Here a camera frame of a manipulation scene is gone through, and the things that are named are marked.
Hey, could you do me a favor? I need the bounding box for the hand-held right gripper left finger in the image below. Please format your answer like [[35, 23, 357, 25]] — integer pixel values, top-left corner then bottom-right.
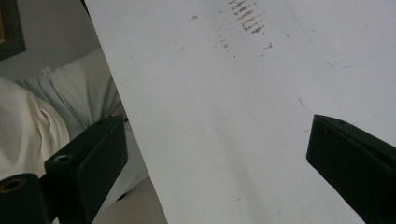
[[44, 115, 129, 224]]

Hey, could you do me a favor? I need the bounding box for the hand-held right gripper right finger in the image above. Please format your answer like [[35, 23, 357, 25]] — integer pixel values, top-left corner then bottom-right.
[[305, 114, 396, 224]]

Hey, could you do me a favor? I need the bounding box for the pale green cloth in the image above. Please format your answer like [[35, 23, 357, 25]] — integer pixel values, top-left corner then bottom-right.
[[15, 48, 149, 213]]

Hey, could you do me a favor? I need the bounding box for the cream cloth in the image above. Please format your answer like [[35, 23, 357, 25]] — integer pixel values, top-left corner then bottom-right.
[[0, 76, 71, 181]]

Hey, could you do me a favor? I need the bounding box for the dark picture frame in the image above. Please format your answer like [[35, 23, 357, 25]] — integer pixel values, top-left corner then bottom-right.
[[0, 0, 27, 62]]

